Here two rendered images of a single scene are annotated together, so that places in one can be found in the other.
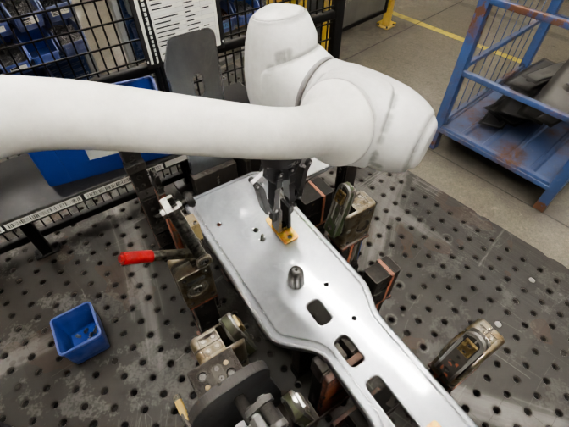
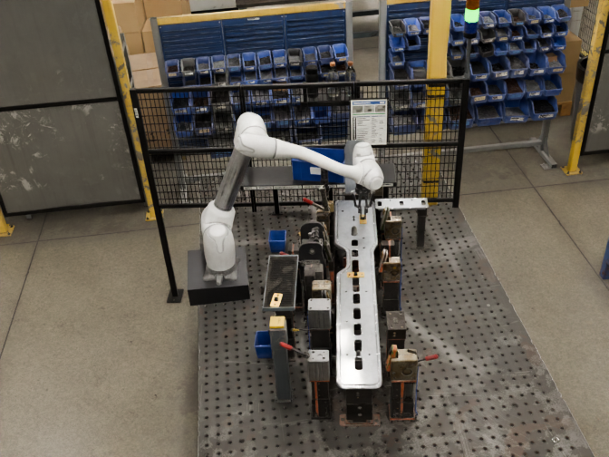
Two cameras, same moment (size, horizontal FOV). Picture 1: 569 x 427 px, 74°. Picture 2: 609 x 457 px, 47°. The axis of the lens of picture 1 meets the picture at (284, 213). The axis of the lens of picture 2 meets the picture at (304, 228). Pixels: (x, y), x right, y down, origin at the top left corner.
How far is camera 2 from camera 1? 3.09 m
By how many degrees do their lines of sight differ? 31
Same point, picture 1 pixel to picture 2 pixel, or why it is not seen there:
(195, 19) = (375, 131)
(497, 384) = (426, 322)
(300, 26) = (363, 149)
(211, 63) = not seen: hidden behind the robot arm
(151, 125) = (316, 160)
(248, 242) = (348, 218)
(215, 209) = (344, 206)
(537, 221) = not seen: outside the picture
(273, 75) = (355, 159)
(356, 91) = (361, 166)
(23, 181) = (285, 175)
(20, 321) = (256, 232)
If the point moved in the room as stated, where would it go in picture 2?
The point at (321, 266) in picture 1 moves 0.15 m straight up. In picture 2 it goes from (366, 233) to (366, 209)
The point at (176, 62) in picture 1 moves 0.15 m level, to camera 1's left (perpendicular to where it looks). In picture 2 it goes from (348, 148) to (325, 141)
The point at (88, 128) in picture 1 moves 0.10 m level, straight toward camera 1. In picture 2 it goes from (306, 157) to (305, 168)
